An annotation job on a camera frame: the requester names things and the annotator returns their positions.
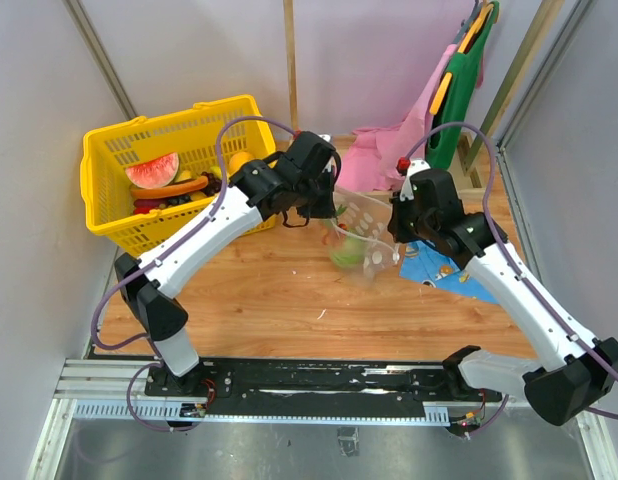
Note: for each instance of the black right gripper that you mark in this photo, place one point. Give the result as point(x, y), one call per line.
point(399, 233)

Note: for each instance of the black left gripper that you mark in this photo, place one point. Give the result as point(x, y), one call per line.
point(327, 209)

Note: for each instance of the clear zip top bag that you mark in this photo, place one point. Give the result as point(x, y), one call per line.
point(366, 217)

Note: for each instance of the green cabbage toy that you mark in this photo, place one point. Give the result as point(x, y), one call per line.
point(348, 252)

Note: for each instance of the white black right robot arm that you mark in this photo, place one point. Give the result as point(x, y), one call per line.
point(572, 369)

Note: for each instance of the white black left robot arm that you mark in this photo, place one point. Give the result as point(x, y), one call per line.
point(302, 177)

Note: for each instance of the green cloth garment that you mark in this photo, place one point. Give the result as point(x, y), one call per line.
point(465, 65)

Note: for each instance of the blue cartoon print cloth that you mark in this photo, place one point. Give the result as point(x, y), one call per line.
point(425, 266)

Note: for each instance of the pink cloth garment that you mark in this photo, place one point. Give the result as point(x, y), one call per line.
point(370, 162)

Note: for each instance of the orange fruit toy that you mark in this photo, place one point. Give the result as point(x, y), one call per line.
point(238, 160)

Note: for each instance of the dark grape bunch toy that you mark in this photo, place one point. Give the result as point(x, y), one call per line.
point(214, 184)

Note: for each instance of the yellow clothes hanger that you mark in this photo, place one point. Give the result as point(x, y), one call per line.
point(440, 93)

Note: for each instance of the orange hot dog toy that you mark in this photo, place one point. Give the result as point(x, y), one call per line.
point(171, 190)

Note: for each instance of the yellow banana toy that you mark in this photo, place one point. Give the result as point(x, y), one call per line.
point(184, 176)

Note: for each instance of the yellow plastic shopping basket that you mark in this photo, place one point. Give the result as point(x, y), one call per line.
point(107, 192)

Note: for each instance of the watermelon slice toy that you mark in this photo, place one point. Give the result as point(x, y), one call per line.
point(157, 173)

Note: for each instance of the red chili pepper toy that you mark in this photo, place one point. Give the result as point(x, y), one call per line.
point(145, 206)

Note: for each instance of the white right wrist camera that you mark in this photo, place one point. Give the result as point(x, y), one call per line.
point(408, 167)

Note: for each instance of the wooden clothes rack frame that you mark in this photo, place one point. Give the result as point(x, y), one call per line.
point(365, 63)

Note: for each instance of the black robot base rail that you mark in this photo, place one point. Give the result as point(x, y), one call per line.
point(315, 390)

